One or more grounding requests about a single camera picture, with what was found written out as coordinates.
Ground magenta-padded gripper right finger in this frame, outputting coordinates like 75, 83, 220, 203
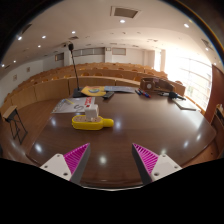
131, 142, 183, 186

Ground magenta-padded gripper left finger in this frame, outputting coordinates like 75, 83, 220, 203
39, 142, 92, 185

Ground yellow power strip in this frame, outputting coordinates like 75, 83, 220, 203
71, 114, 115, 131

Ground white printed booklet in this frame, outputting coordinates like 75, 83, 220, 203
51, 96, 96, 115

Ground grey notebook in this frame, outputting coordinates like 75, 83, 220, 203
173, 98, 201, 111

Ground wooden shelf unit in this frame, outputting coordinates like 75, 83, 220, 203
210, 103, 224, 148

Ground small wooden side desk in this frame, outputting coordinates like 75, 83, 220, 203
2, 105, 29, 145

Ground red marker pen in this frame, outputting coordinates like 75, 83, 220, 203
138, 89, 152, 99

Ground black gooseneck microphone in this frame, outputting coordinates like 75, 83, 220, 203
67, 42, 85, 98

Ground rows of wooden seats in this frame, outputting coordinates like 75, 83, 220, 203
0, 62, 186, 116

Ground black remote control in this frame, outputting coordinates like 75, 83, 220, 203
102, 91, 115, 100

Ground blue booklet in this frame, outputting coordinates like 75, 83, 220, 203
104, 85, 138, 94

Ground large bright window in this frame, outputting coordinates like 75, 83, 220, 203
163, 49, 213, 111

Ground recessed ceiling lights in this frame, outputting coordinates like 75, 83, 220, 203
0, 19, 190, 68

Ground square ceiling air vent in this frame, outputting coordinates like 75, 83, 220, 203
110, 5, 140, 20

